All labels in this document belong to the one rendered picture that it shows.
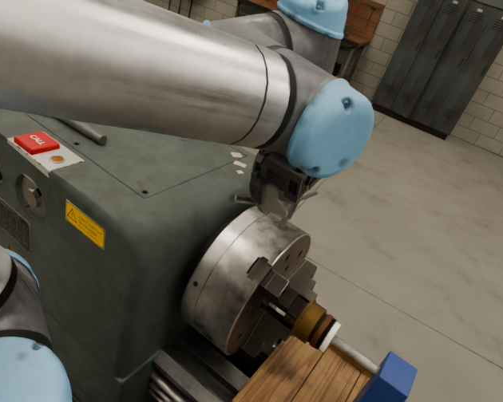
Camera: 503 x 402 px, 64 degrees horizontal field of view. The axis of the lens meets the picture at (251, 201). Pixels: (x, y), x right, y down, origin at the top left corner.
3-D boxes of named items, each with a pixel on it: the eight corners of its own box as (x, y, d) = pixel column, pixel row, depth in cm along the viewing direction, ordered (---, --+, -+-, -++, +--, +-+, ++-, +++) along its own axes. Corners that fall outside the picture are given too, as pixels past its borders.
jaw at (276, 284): (252, 292, 87) (245, 276, 76) (266, 273, 88) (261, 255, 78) (295, 323, 83) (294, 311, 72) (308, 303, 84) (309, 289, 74)
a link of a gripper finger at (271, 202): (279, 238, 66) (287, 199, 59) (250, 219, 68) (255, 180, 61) (289, 226, 68) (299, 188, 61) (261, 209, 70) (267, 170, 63)
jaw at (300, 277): (271, 272, 91) (297, 246, 99) (265, 285, 94) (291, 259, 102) (311, 301, 87) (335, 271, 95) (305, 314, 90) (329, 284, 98)
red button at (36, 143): (13, 144, 79) (13, 135, 78) (42, 139, 84) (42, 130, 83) (31, 159, 77) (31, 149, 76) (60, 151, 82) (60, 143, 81)
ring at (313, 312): (287, 305, 81) (326, 333, 78) (307, 283, 88) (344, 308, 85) (273, 334, 86) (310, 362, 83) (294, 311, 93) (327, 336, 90)
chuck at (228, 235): (164, 344, 87) (207, 225, 74) (240, 288, 113) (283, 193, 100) (175, 354, 85) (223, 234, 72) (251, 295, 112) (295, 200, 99)
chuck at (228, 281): (176, 355, 85) (223, 234, 72) (251, 295, 112) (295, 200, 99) (207, 383, 82) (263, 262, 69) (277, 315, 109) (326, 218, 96)
